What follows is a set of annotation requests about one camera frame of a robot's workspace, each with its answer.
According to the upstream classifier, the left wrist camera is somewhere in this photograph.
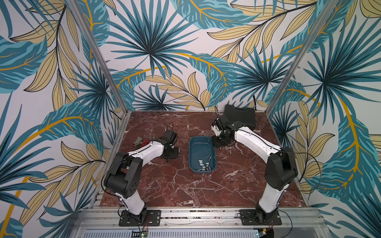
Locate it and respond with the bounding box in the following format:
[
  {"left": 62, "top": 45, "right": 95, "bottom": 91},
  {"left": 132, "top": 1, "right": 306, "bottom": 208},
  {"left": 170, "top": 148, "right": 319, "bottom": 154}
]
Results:
[{"left": 162, "top": 130, "right": 178, "bottom": 145}]

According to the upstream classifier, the grey valve with red handwheel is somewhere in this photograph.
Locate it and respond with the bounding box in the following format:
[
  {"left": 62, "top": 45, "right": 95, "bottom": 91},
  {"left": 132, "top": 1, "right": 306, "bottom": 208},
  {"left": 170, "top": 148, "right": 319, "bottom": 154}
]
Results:
[{"left": 133, "top": 136, "right": 151, "bottom": 148}]

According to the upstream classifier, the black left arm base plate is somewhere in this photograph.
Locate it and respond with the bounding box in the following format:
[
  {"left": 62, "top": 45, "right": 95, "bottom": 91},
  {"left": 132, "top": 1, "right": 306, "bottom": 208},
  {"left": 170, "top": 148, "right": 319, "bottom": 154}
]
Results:
[{"left": 119, "top": 210, "right": 161, "bottom": 228}]

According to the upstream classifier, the aluminium corner post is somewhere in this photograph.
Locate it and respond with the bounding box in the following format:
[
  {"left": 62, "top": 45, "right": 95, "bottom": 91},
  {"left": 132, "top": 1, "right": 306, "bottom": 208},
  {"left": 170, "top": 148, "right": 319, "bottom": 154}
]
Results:
[
  {"left": 67, "top": 0, "right": 128, "bottom": 115},
  {"left": 266, "top": 0, "right": 338, "bottom": 116}
]

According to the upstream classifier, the black plastic tool case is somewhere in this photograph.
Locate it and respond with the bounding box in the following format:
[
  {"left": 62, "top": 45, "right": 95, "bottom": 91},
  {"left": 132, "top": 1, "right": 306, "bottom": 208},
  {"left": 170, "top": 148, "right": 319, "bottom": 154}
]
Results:
[{"left": 223, "top": 105, "right": 256, "bottom": 129}]

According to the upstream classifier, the aluminium left corner post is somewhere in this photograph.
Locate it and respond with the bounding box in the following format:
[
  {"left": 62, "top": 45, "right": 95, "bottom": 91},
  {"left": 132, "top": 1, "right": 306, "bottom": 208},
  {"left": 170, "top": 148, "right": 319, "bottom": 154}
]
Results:
[{"left": 67, "top": 0, "right": 128, "bottom": 115}]

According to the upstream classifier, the aluminium front rail frame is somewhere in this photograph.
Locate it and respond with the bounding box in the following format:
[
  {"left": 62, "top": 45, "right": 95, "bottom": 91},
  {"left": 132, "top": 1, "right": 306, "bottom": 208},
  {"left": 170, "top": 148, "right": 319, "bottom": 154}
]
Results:
[{"left": 69, "top": 207, "right": 332, "bottom": 238}]

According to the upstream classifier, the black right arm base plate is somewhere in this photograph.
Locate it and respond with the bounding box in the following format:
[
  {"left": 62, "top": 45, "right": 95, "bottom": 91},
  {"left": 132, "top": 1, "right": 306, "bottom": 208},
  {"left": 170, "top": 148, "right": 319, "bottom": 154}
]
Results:
[{"left": 238, "top": 209, "right": 282, "bottom": 226}]

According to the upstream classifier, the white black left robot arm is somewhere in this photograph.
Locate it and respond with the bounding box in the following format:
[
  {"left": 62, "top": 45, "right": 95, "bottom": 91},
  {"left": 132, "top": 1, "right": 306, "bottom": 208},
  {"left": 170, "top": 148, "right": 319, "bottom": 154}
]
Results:
[{"left": 103, "top": 137, "right": 179, "bottom": 218}]

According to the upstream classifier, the teal plastic storage box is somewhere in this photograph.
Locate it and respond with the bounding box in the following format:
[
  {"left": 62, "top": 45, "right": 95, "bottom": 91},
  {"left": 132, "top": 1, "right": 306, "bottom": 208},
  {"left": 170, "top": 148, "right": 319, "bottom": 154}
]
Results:
[{"left": 189, "top": 136, "right": 217, "bottom": 174}]

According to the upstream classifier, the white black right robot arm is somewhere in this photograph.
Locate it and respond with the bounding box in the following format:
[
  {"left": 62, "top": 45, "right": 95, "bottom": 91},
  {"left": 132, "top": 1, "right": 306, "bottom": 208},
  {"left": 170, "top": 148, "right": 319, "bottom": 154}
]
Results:
[{"left": 211, "top": 118, "right": 298, "bottom": 217}]

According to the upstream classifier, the aluminium right corner post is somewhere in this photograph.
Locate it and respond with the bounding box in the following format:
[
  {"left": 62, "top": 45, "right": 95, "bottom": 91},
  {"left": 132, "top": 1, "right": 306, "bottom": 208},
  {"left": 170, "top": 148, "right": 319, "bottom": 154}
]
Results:
[{"left": 266, "top": 0, "right": 338, "bottom": 116}]

